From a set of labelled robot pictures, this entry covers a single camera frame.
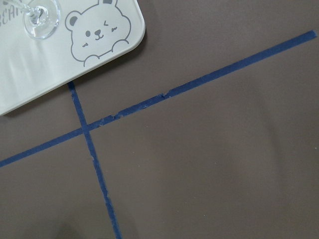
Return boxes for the cream bear tray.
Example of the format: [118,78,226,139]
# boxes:
[0,0,146,115]

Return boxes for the clear wine glass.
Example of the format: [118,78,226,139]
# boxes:
[6,0,61,40]

